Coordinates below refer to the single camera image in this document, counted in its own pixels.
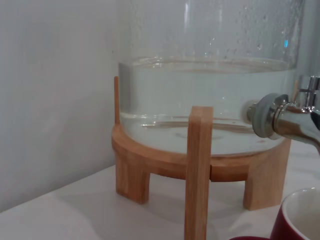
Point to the chrome faucet tap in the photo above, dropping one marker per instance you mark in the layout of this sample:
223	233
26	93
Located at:
290	122

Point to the red ceramic cup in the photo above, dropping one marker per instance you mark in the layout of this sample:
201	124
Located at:
282	222

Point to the glass water dispenser jar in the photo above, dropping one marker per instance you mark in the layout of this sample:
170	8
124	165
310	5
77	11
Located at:
200	87

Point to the wooden dispenser stand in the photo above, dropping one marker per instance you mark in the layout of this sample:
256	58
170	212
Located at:
197	175

